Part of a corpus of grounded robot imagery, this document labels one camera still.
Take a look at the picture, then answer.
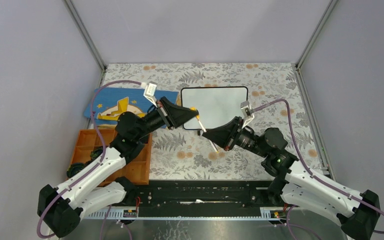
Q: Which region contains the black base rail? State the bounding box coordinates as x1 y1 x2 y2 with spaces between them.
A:
125 180 301 219

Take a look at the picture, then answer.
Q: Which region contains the white marker pen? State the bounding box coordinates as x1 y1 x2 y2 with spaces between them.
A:
196 119 219 154

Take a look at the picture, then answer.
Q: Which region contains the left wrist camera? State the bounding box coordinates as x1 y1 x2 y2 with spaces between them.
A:
140 81 158 108

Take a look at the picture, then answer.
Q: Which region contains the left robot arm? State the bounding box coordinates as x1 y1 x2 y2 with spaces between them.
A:
36 97 199 239

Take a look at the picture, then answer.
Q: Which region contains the yellow marker cap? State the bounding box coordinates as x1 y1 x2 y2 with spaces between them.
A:
190 107 200 120

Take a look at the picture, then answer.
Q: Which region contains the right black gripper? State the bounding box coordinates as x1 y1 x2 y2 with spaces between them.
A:
202 116 269 158

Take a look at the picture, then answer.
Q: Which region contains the wooden compartment tray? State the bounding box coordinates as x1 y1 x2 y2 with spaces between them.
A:
70 129 153 187

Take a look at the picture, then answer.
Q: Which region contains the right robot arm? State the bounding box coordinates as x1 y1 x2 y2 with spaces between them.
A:
203 117 380 240

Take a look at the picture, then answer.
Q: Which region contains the black framed whiteboard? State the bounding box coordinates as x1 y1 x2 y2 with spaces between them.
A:
180 86 249 131

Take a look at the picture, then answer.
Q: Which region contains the floral table mat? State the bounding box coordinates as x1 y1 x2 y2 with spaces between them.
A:
102 63 324 180

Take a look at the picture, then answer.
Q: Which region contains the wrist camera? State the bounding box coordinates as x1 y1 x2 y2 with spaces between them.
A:
140 81 158 108
240 101 255 129

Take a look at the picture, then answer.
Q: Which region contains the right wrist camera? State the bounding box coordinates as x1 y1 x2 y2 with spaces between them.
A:
240 101 255 129

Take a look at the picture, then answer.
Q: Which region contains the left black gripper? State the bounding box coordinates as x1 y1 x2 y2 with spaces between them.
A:
134 96 199 141

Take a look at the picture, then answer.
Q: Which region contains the dark round object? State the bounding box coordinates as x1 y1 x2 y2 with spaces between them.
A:
66 161 91 179

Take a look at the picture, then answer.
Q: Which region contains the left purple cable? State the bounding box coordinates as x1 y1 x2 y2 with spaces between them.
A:
36 79 147 239

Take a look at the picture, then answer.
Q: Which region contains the blue pikachu cloth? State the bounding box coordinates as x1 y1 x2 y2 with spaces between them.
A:
83 87 184 131

